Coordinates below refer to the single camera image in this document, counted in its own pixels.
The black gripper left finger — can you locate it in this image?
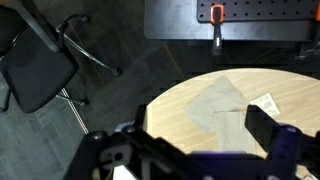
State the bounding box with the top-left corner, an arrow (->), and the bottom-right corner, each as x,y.
63,104 -> 203,180

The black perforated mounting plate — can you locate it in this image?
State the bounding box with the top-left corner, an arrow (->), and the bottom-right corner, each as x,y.
196,0 -> 320,24

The brown paper sheet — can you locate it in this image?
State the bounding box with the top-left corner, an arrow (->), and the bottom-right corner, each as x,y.
184,75 -> 250,134
213,109 -> 260,155

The orange and black clamp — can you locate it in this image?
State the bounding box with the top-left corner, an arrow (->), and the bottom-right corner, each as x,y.
209,3 -> 226,57

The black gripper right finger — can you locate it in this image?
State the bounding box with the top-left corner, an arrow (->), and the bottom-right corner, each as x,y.
244,104 -> 320,180

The yellow sachet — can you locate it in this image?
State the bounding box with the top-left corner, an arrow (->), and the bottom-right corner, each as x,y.
249,92 -> 281,118

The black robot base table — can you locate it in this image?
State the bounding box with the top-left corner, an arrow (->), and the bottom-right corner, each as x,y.
144,0 -> 320,43

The black chair with chrome base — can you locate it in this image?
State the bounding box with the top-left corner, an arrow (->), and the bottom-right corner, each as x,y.
0,0 -> 123,114

